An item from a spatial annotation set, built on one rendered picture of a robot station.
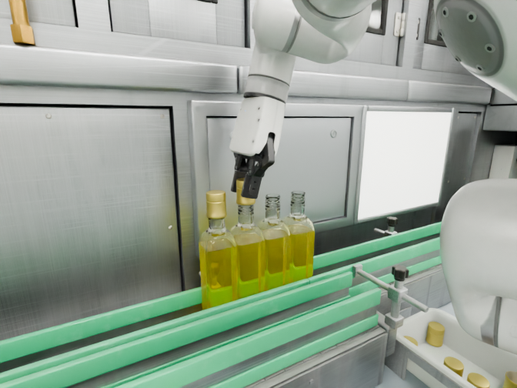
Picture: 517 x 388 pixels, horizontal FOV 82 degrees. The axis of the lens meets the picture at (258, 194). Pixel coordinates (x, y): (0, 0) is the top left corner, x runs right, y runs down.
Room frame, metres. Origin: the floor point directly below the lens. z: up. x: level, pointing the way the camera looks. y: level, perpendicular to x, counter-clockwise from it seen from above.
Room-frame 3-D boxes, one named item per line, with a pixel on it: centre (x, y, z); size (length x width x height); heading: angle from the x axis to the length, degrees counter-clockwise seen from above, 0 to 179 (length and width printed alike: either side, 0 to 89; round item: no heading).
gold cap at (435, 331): (0.60, -0.42, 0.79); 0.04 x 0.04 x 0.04
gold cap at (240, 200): (0.53, 0.02, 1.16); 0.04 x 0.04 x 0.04
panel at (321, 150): (0.83, -0.26, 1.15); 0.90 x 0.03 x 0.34; 119
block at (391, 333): (0.55, -0.25, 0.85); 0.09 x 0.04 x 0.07; 29
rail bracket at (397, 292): (0.54, -0.26, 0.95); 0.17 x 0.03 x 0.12; 29
